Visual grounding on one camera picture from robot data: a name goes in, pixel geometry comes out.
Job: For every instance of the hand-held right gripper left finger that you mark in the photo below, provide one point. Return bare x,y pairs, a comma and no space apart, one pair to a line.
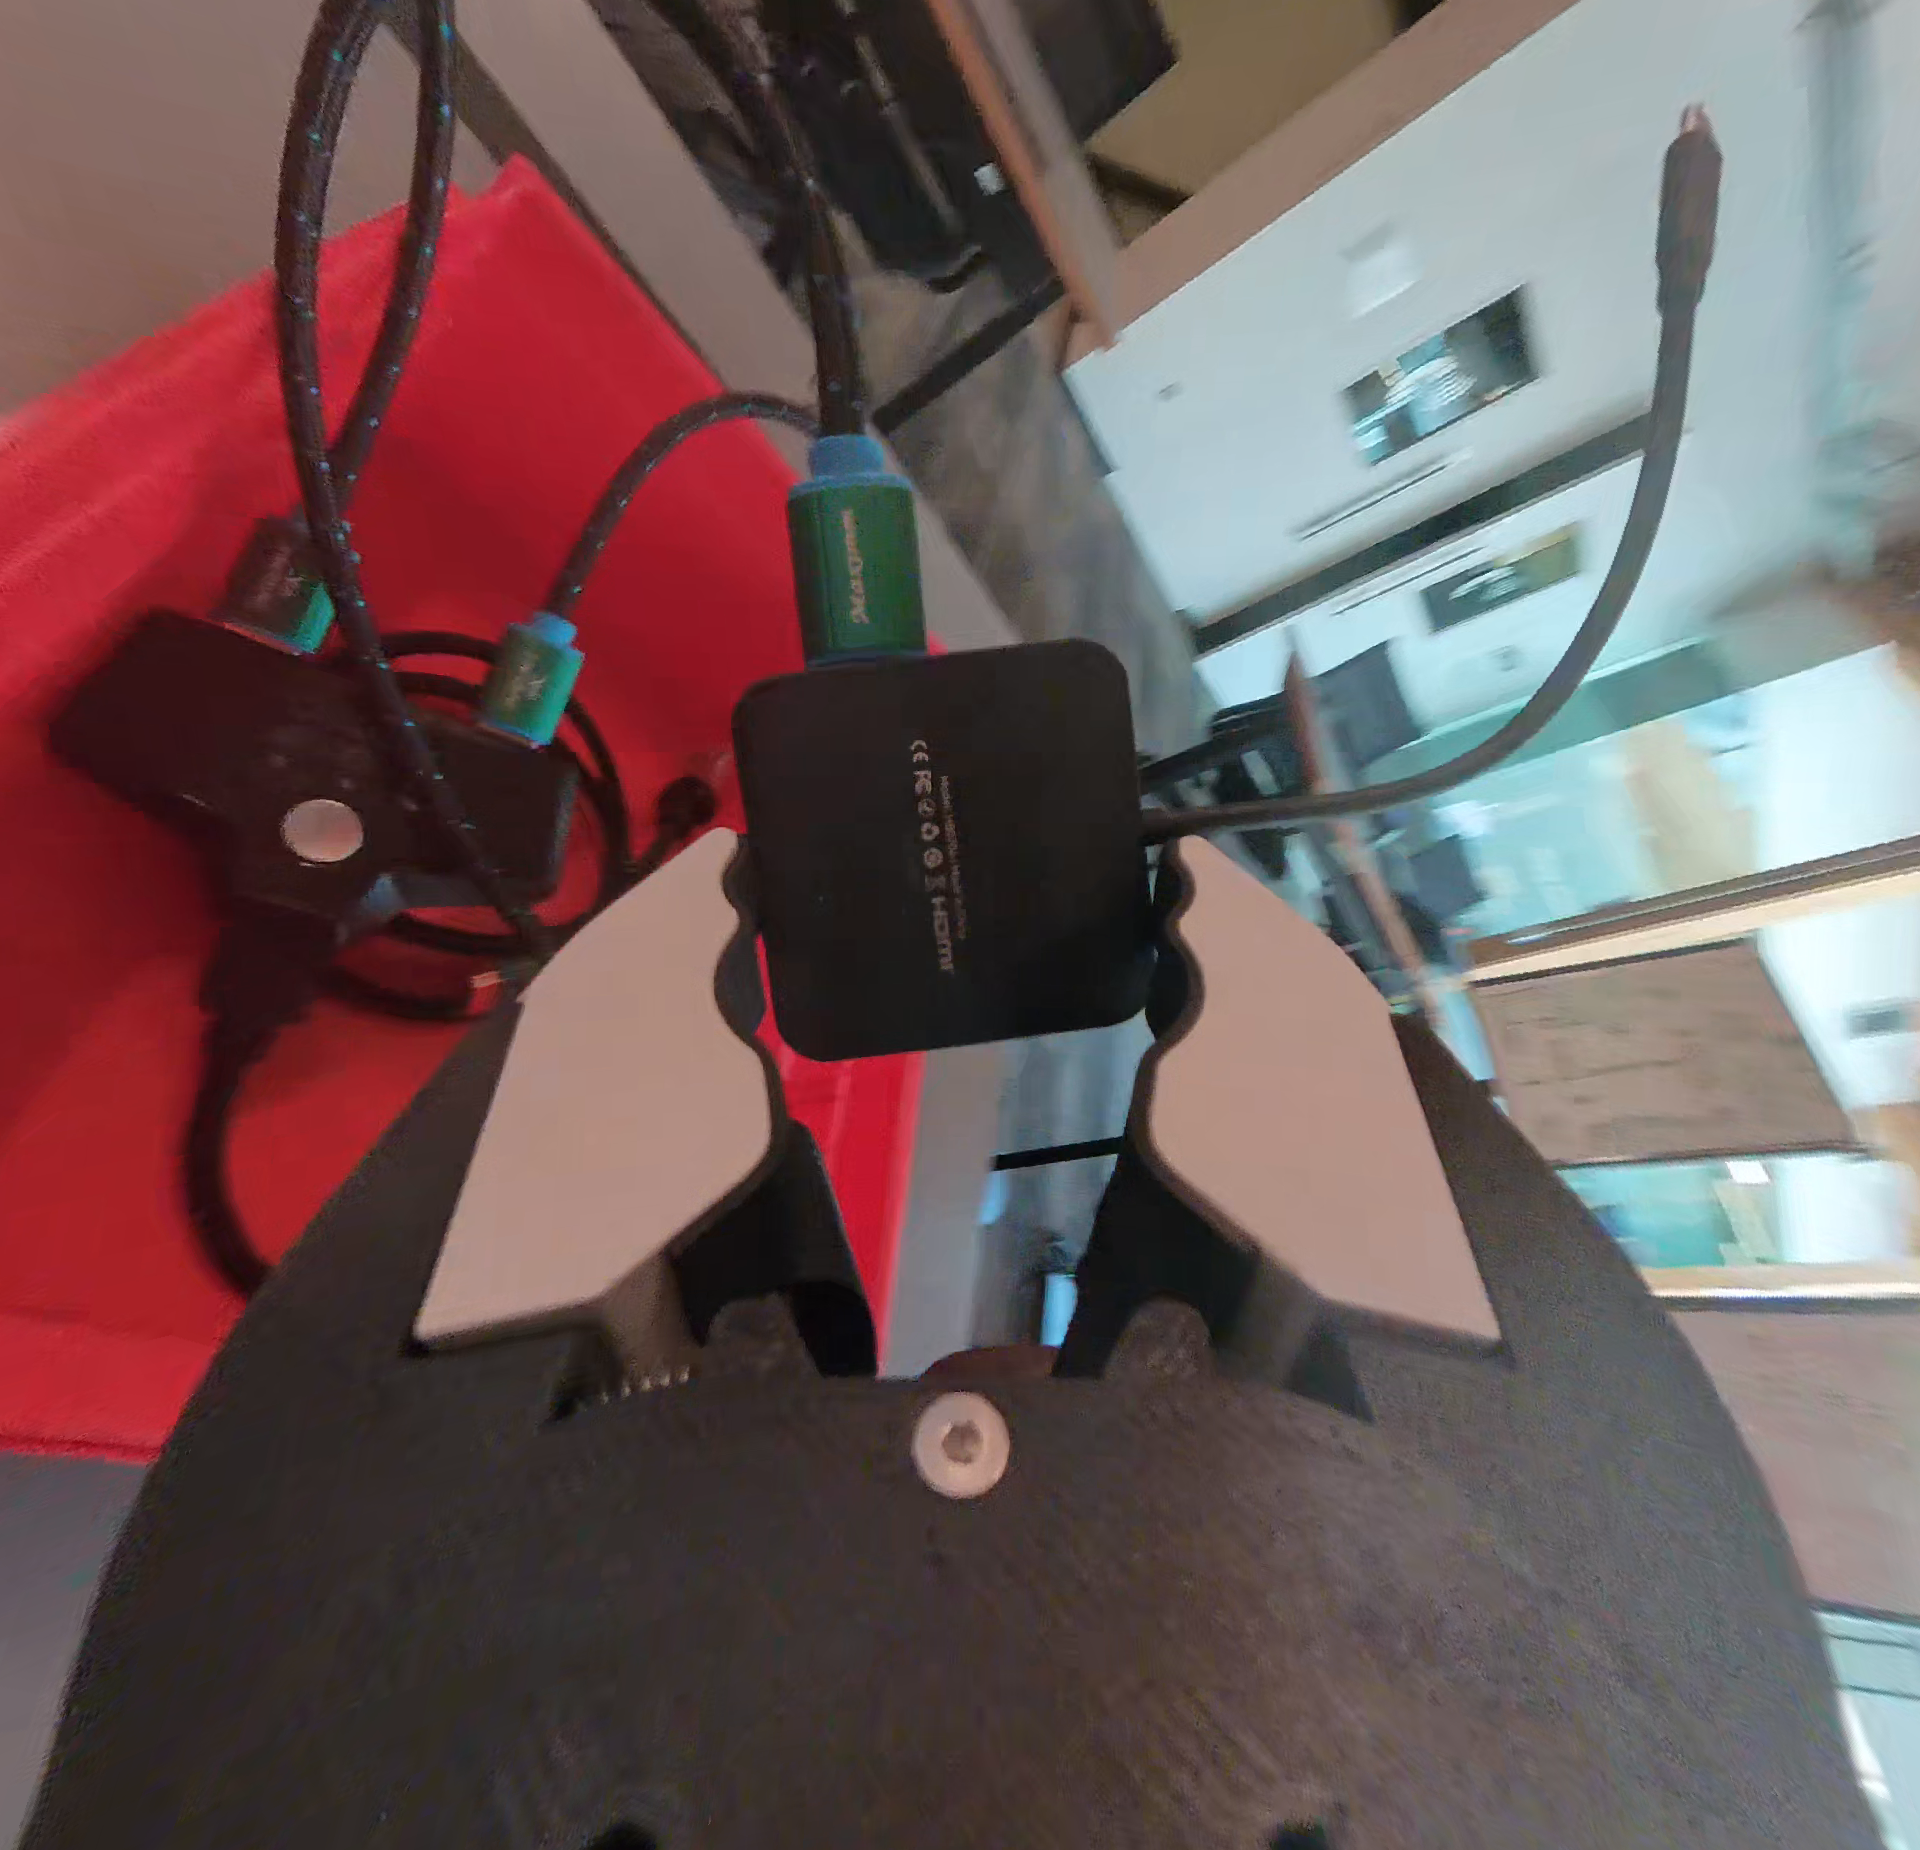
600,1102

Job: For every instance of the red plastic bin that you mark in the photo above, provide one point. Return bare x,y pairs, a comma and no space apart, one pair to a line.
135,1205

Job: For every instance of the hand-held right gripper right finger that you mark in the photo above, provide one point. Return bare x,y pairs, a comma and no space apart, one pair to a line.
1306,1130

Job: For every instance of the black square hdmi adapter box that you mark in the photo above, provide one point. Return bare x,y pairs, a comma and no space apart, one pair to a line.
947,861

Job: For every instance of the black hdmi switch with button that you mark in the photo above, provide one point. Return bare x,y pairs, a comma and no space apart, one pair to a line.
196,740

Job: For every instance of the framed wall sign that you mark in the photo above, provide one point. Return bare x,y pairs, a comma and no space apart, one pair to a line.
1442,371

